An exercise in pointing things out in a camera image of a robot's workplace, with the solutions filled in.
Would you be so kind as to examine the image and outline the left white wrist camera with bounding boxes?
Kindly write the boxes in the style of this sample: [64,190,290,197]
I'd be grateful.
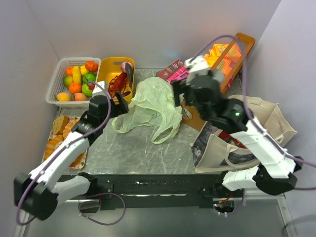
[92,80,108,97]

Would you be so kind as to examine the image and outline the beige canvas tote bag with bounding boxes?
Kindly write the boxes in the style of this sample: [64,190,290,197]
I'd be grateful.
[191,97,297,178]

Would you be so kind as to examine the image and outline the orange toy pumpkin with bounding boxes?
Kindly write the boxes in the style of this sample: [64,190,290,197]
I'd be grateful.
[85,61,99,72]

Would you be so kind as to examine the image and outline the yellow plastic bin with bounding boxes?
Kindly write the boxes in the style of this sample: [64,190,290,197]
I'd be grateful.
[96,57,135,103]

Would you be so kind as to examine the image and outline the wooden snack tray box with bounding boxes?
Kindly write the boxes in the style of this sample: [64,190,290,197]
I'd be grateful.
[204,33,255,94]

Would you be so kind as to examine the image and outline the floral bread tray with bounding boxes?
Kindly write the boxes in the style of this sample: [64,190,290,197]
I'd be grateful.
[41,116,88,170]

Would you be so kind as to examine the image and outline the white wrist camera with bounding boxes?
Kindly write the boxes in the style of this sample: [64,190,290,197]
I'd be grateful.
[92,80,108,97]
[184,55,210,84]

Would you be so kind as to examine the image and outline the large red snack bag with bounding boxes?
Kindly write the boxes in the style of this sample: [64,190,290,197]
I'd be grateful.
[218,131,246,149]

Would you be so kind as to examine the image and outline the toy peach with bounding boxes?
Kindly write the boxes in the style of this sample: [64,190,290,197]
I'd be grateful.
[74,92,88,101]

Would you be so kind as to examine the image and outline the red toy lobster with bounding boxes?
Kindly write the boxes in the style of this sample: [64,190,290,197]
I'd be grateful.
[108,72,129,97]

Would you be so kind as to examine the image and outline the pink box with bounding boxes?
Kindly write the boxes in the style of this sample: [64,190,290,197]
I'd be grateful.
[166,69,189,83]

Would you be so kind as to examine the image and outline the yellow toy corn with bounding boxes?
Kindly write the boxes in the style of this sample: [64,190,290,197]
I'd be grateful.
[72,66,81,84]

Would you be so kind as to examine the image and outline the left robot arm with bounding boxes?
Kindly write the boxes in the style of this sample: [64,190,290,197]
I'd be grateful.
[13,92,128,225]

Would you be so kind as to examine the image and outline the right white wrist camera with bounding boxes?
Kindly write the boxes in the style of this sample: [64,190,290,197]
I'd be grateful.
[184,55,210,84]

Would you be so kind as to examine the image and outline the pink toy onion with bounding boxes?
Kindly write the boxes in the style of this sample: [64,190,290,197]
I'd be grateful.
[120,61,133,73]

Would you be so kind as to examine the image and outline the light green plastic bag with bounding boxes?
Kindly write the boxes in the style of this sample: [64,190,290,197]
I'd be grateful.
[112,77,182,145]

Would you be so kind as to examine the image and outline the dark red box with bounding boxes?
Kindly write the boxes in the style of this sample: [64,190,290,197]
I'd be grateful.
[156,59,184,80]

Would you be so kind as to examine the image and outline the toy orange fruit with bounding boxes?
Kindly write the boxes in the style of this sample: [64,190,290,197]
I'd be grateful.
[68,82,82,94]

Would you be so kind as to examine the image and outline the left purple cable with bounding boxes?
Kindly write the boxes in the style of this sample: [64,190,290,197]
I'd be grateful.
[16,81,126,226]

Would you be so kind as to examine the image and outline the orange cracker boxes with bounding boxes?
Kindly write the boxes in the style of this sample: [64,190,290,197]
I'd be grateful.
[203,43,241,87]

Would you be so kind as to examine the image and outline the purple cable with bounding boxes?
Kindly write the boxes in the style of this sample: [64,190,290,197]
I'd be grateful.
[16,81,126,226]
[191,34,316,218]

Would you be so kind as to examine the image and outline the toy bread slice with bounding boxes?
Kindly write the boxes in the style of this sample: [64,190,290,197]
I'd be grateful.
[52,116,69,135]

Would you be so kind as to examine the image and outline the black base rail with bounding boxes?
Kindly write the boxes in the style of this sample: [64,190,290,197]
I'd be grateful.
[58,172,284,210]

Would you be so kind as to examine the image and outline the white plastic fruit basket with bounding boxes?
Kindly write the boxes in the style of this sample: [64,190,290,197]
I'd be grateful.
[45,57,101,108]

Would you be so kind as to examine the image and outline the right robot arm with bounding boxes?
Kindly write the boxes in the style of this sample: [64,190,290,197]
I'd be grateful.
[172,75,303,196]

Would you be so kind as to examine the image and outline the yellow toy mango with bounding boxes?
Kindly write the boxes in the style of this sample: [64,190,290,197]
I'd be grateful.
[56,92,72,102]

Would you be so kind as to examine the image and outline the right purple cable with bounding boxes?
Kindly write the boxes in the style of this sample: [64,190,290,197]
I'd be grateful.
[191,34,316,218]

